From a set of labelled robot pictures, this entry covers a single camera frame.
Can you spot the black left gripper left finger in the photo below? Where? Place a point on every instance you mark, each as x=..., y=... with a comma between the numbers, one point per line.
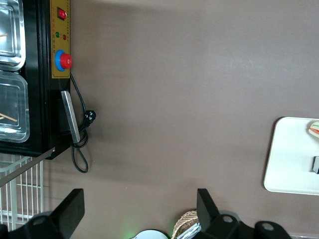
x=64, y=214

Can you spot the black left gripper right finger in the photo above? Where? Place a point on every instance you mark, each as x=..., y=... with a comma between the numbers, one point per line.
x=211, y=221

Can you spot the cream plastic serving tray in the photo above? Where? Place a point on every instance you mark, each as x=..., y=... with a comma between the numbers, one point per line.
x=286, y=154

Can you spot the stainless steel tray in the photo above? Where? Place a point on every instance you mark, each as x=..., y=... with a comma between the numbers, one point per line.
x=15, y=104
x=12, y=25

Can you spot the aluminium foil container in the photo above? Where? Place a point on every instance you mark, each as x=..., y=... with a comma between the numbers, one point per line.
x=190, y=231

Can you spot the light woven wicker basket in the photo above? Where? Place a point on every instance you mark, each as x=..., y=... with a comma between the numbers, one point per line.
x=185, y=219

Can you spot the silver metal lever strip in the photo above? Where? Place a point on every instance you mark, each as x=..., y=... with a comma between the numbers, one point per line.
x=27, y=167

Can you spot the wrapped triangle sandwich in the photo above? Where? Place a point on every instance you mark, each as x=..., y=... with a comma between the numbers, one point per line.
x=314, y=129

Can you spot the black sealing machine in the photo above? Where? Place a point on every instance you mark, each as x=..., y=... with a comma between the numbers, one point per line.
x=40, y=74

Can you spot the red emergency stop button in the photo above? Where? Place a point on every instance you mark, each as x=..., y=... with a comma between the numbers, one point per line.
x=65, y=61

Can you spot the yellow control panel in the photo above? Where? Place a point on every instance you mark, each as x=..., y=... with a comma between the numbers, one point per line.
x=61, y=39

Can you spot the red rocker switch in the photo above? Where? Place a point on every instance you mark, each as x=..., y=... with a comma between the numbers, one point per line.
x=62, y=13

